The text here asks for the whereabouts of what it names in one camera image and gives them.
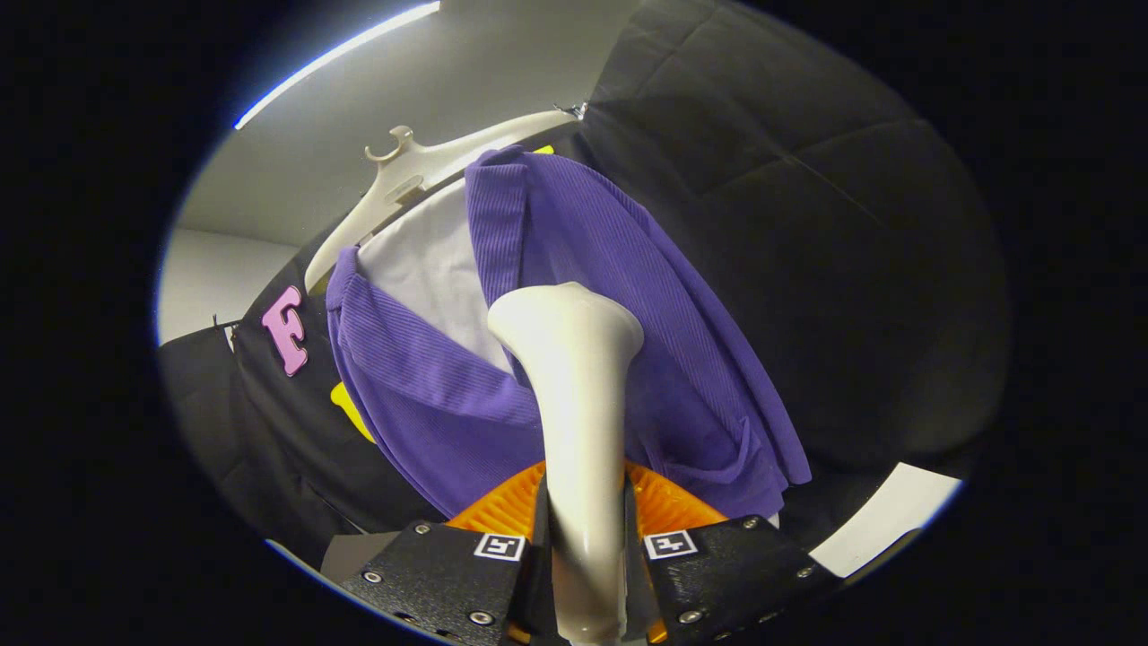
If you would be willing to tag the large ceiling light panel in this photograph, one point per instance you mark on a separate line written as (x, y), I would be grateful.
(332, 58)

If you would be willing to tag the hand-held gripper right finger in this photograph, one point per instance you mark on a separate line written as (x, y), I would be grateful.
(717, 574)

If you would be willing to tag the white paper sheet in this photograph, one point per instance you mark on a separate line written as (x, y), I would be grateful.
(888, 516)

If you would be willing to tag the grey drawer cabinet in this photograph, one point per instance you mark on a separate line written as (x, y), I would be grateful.
(359, 556)

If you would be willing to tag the white clothes hanger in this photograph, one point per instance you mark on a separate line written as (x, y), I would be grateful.
(404, 170)

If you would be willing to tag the white garment steamer head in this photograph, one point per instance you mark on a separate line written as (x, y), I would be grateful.
(574, 413)

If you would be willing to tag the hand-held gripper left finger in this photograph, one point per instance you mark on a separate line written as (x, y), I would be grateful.
(448, 574)

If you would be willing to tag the black backdrop cloth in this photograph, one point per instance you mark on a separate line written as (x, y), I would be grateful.
(807, 269)

